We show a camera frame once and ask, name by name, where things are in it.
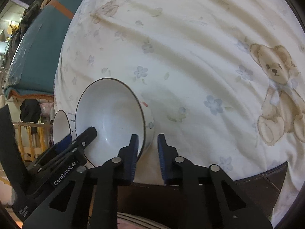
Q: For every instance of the white floral bed sheet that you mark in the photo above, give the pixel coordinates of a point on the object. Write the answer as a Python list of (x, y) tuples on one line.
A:
[(224, 79)]

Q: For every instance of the yellow wooden rack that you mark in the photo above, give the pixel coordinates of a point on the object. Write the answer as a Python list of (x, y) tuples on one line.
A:
[(32, 139)]

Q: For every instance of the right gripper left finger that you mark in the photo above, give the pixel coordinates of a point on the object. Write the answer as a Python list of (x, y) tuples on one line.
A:
[(88, 198)]

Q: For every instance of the black bag on rack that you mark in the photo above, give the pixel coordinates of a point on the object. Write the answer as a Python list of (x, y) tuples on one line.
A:
[(30, 111)]

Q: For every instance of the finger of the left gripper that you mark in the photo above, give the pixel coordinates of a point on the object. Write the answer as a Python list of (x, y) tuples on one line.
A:
[(63, 144), (82, 141)]

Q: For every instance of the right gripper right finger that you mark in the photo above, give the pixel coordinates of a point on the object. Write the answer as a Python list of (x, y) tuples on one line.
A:
[(179, 171)]

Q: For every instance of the black leather mat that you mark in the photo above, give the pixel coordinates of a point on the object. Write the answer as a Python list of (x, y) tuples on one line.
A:
[(164, 204)]

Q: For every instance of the teal bed frame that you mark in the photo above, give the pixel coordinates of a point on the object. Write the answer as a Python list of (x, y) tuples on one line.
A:
[(32, 71)]

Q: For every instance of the camouflage jacket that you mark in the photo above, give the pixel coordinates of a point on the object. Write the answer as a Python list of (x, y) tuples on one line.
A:
[(27, 19)]

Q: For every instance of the pink strawberry plate front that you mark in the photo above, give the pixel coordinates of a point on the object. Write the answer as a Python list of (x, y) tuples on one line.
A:
[(128, 221)]

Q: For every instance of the white bowl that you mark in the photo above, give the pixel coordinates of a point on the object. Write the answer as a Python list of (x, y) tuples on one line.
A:
[(63, 125), (116, 112)]

